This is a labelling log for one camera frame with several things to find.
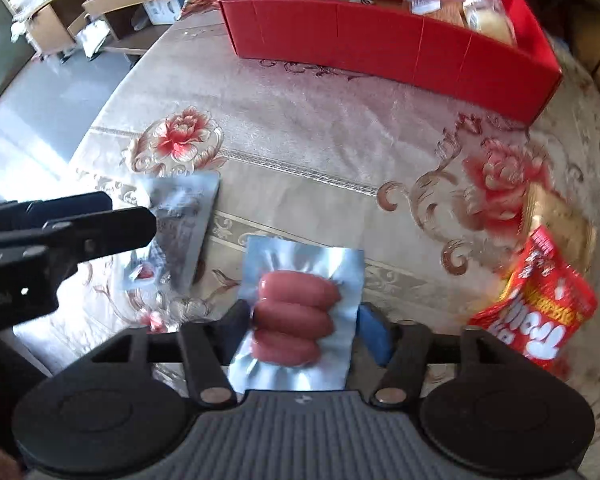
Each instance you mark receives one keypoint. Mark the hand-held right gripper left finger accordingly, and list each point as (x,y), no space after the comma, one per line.
(235,329)

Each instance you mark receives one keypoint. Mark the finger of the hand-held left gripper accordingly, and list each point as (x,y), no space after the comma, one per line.
(110,232)
(55,207)

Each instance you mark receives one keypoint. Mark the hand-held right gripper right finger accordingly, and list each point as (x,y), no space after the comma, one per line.
(375,335)

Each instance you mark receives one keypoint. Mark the vacuum-sealed sausage pack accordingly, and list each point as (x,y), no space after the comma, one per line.
(295,310)

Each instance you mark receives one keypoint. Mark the silver snack packet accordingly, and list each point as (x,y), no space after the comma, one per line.
(185,220)

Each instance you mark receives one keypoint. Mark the red cardboard box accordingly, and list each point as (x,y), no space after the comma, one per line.
(380,45)

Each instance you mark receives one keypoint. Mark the red snack packet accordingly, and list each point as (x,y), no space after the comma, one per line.
(540,310)

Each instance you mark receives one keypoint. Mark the white plastic bag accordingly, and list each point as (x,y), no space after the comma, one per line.
(92,40)

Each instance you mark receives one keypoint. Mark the floral beige tablecloth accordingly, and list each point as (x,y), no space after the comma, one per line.
(305,150)

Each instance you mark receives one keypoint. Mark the golden snack packet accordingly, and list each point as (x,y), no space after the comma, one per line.
(560,220)

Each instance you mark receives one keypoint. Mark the white and blue box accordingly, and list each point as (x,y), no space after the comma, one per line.
(162,10)

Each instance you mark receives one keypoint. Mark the orange labelled bread packet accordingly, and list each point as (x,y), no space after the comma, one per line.
(430,10)

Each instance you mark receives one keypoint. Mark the clear round bread packet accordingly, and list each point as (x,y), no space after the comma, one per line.
(490,15)

